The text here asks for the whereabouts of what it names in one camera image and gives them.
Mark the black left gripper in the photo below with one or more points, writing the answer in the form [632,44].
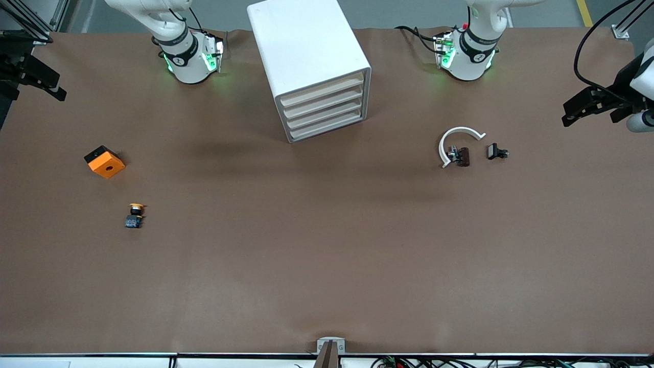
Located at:
[619,85]

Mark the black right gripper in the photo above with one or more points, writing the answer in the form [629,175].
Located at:
[11,65]

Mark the white plastic drawer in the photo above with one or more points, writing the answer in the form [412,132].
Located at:
[323,104]
[322,93]
[324,115]
[327,125]

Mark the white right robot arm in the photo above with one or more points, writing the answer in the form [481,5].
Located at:
[189,69]

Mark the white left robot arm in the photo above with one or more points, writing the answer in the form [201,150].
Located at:
[470,66]

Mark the orange button housing box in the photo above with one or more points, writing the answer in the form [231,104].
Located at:
[107,166]

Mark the yellow push button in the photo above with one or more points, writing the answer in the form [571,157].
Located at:
[135,221]

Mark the white drawer cabinet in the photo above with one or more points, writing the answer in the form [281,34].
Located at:
[301,46]

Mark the white curved plastic piece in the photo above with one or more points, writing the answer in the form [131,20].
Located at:
[460,129]

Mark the brown table cover mat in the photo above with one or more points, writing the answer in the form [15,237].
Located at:
[327,255]

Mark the aluminium frame strut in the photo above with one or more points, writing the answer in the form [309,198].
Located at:
[43,37]
[621,33]

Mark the small black switch component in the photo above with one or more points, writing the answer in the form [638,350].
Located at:
[493,151]

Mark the grey metal bracket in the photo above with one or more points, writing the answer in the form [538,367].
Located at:
[322,347]

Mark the brown camera post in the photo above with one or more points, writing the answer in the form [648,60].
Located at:
[328,358]

